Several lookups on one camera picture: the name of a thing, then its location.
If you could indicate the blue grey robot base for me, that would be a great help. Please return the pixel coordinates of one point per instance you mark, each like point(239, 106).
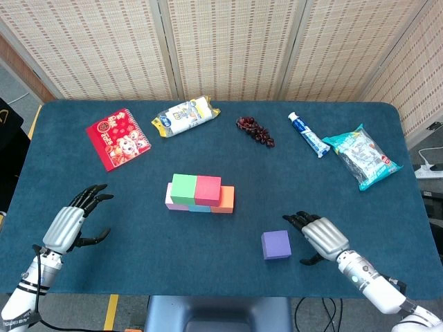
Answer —
point(218, 311)

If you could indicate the white tissue pack yellow ends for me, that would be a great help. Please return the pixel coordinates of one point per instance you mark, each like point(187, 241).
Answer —
point(185, 117)

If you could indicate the large black object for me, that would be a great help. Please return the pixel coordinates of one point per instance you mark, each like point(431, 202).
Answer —
point(12, 155)

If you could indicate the pink foam cube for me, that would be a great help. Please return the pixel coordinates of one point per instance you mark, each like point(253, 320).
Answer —
point(176, 207)

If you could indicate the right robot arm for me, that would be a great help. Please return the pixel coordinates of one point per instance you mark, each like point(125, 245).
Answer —
point(373, 283)

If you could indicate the white power strip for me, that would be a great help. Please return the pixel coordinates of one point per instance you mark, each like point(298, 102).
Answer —
point(429, 172)

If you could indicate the green foam cube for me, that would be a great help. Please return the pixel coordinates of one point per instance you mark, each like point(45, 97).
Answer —
point(183, 188)

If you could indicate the black equipment box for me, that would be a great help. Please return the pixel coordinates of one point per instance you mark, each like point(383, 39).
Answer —
point(434, 207)

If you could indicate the red spiral calendar booklet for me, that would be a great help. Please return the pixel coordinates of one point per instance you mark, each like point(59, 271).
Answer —
point(117, 140)

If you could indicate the red foam cube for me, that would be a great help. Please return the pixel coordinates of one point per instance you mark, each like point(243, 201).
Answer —
point(207, 190)

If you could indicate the blue felt table cover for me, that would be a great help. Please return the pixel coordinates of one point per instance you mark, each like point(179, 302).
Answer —
point(207, 269)

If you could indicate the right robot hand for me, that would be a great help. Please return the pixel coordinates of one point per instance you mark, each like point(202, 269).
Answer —
point(325, 238)

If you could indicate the orange foam cube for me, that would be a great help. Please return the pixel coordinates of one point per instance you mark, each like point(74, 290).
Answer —
point(226, 200)

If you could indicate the purple foam cube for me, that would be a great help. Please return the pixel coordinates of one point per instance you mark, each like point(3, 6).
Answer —
point(275, 245)

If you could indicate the bamboo folding screen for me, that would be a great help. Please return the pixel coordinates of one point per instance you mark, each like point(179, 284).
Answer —
point(225, 48)

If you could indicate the light blue foam cube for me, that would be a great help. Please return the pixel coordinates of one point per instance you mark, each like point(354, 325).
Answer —
point(200, 208)

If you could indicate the teal snack bag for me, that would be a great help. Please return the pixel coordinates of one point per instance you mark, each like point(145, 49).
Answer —
point(363, 157)

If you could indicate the white blue toothpaste tube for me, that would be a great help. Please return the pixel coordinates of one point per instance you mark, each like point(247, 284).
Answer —
point(309, 136)

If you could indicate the dark red grape bunch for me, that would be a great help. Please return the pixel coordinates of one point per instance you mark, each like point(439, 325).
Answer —
point(256, 131)

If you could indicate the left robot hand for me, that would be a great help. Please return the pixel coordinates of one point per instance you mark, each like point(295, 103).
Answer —
point(64, 228)

